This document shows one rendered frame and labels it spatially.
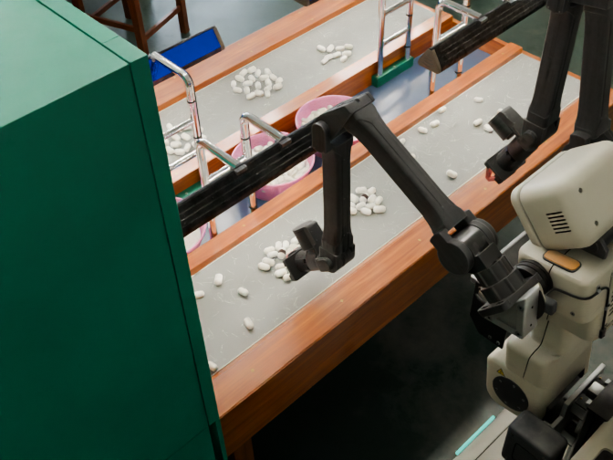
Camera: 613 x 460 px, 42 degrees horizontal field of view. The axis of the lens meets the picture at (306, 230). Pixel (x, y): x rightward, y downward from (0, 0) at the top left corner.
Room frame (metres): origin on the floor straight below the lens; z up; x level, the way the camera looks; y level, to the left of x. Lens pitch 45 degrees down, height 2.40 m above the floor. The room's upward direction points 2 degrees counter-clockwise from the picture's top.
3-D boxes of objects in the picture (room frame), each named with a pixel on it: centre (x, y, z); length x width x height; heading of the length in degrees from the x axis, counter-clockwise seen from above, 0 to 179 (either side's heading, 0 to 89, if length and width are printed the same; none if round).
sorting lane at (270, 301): (1.80, -0.25, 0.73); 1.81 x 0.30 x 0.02; 132
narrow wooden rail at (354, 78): (2.17, 0.08, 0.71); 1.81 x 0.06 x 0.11; 132
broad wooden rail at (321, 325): (1.64, -0.39, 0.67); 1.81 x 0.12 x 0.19; 132
